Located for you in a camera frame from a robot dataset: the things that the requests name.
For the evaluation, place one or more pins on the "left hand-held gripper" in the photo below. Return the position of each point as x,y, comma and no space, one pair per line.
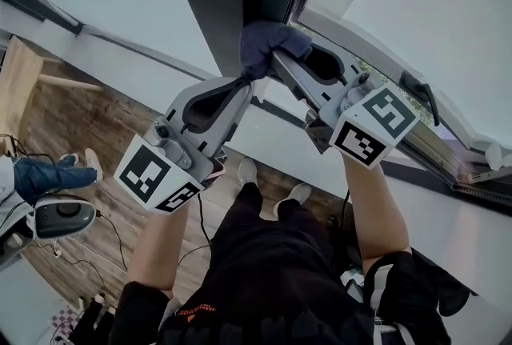
144,175

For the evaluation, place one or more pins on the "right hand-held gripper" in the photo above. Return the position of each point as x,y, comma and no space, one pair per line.
394,115

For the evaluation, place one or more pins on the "dark blue cleaning cloth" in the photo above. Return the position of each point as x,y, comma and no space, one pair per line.
264,43

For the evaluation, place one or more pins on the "person's right forearm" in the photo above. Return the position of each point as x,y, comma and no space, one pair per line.
376,215

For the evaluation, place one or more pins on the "person's left forearm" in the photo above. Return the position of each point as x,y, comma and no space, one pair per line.
158,251

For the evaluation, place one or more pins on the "green hedge outside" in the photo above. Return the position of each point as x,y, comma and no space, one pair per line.
366,67

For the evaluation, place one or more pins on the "person's left white shoe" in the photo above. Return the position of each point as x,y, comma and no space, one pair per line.
247,171

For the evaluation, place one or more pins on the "person's white shoe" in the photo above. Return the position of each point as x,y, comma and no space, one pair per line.
294,195
247,171

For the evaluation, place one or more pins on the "person's black trousers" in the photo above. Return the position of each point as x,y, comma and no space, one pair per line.
248,203

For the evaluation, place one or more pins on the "person's right white shoe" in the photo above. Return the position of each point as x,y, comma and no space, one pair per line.
294,195

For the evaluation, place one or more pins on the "grey and white handheld device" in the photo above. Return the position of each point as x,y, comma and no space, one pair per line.
60,217

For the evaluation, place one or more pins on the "white crumpled paper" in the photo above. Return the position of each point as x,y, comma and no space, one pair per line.
498,157

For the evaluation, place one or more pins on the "person's black shirt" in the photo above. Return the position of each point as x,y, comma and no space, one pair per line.
280,287

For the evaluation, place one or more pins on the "light wooden table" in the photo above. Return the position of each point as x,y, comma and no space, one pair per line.
18,75

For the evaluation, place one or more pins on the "black office chair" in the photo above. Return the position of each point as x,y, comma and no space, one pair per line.
456,287

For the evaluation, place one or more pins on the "checkered mat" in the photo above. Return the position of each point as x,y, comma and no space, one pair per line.
62,321

